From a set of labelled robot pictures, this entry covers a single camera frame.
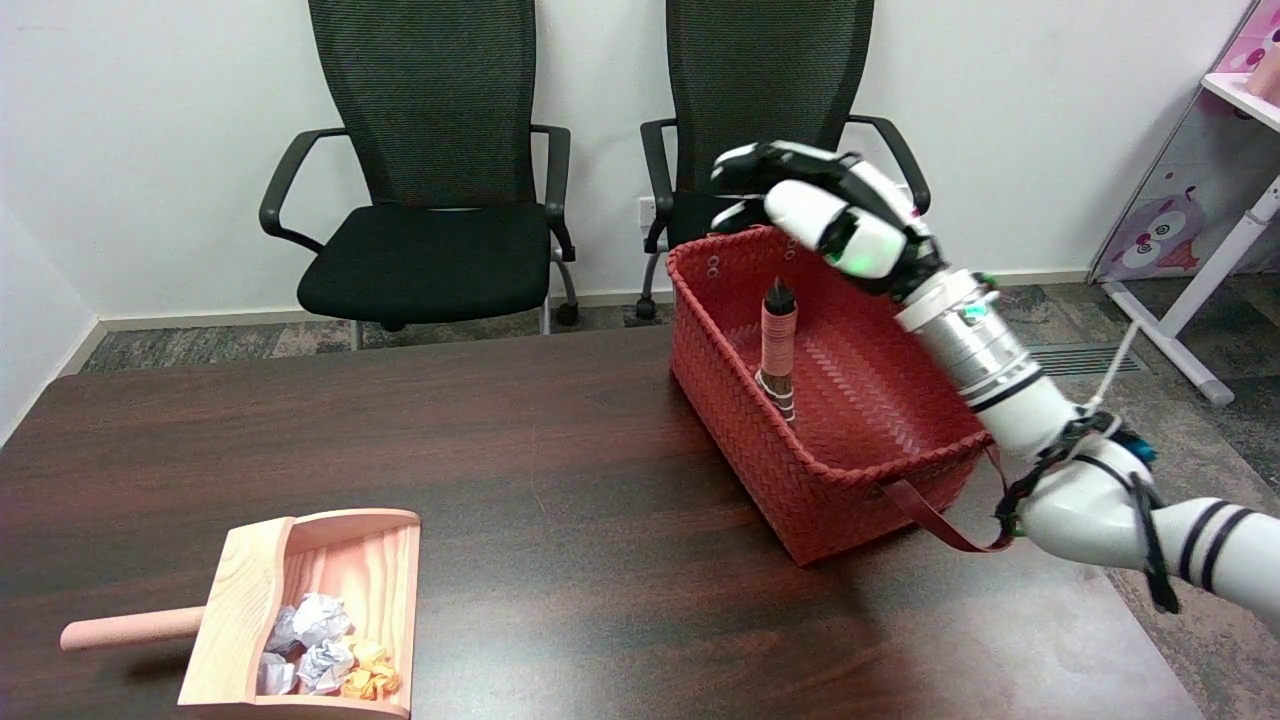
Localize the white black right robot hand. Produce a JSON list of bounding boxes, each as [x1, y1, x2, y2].
[[708, 140, 946, 301]]

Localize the small straw hand broom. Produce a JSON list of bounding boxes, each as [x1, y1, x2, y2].
[[755, 277, 801, 423]]

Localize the orange woven basket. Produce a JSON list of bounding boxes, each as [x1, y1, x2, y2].
[[665, 225, 1017, 568]]

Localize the black mesh office chair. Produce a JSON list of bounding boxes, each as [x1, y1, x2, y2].
[[635, 0, 932, 323], [258, 0, 581, 351]]

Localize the metal floor vent grille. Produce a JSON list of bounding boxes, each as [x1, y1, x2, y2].
[[1028, 343, 1147, 380]]

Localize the white zip tie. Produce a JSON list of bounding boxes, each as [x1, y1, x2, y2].
[[1085, 320, 1142, 413]]

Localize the pink cartoon desk panel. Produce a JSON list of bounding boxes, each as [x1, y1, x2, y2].
[[1090, 0, 1280, 286]]

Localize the pink cylinder object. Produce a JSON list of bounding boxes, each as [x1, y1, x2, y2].
[[1248, 45, 1280, 103]]

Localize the crumpled white paper ball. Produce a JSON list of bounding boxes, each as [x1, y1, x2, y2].
[[298, 640, 357, 695], [258, 652, 299, 697], [293, 592, 352, 649]]

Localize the wooden dustpan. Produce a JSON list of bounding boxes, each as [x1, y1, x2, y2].
[[60, 508, 422, 720]]

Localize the white desk frame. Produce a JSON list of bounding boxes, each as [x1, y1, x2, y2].
[[1105, 72, 1280, 407]]

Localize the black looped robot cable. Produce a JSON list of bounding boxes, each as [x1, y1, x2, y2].
[[1128, 468, 1182, 614]]

